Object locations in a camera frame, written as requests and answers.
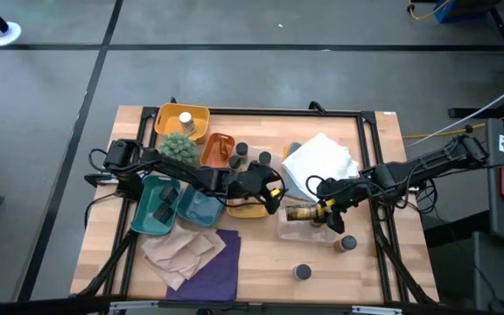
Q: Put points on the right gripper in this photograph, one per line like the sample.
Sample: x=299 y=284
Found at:
x=341 y=192

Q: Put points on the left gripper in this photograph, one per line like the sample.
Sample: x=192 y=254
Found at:
x=256 y=181

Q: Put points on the red-brown spice jar black lid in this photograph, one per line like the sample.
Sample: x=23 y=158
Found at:
x=348 y=242

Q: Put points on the green herb jar black lid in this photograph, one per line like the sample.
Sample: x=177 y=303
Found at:
x=264 y=156
x=242 y=148

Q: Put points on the orange spice jar black lid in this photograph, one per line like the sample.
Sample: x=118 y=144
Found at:
x=234 y=162

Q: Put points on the dark spice jar black lid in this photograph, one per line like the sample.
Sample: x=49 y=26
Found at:
x=302 y=272

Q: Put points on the clear spice packet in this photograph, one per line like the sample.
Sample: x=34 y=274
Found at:
x=223 y=149

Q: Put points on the white cap spice jar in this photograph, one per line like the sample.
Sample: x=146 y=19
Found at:
x=186 y=122

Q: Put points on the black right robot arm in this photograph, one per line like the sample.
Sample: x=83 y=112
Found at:
x=418 y=168

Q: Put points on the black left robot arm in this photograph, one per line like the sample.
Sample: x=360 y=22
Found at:
x=182 y=172

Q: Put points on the small yellow plastic bin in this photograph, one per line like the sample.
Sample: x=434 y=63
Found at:
x=245 y=212

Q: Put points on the clear plastic bin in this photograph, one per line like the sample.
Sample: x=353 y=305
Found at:
x=296 y=234
x=252 y=155

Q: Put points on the white towel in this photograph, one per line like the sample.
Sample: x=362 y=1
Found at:
x=322 y=162

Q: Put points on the yellow cloth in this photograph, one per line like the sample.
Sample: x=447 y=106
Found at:
x=286 y=152

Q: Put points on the dark blue plastic bin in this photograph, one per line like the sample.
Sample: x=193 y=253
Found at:
x=199 y=207

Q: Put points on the orange plastic bin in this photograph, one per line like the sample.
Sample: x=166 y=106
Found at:
x=208 y=153

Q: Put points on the purple cloth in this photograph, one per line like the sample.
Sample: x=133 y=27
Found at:
x=217 y=275

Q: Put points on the silver aluminium bar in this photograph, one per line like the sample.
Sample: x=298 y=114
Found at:
x=374 y=310
x=134 y=305

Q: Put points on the tan cloth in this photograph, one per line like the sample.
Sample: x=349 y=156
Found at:
x=177 y=258

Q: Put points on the green succulent potted plant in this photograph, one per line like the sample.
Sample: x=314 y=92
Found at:
x=177 y=146

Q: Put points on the green teal plastic bin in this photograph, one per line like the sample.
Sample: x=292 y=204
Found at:
x=147 y=210

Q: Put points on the large yellow plastic bin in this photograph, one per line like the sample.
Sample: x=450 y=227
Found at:
x=169 y=122

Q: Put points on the black desk legs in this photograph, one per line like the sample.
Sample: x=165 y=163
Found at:
x=457 y=113

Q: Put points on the dark cabinet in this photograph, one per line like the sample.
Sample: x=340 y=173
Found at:
x=497 y=271

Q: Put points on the blue box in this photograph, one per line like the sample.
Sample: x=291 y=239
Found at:
x=457 y=9

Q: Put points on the white round stand base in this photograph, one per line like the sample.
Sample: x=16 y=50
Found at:
x=9 y=39

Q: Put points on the black aluminium rig frame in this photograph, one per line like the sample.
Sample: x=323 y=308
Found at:
x=269 y=111

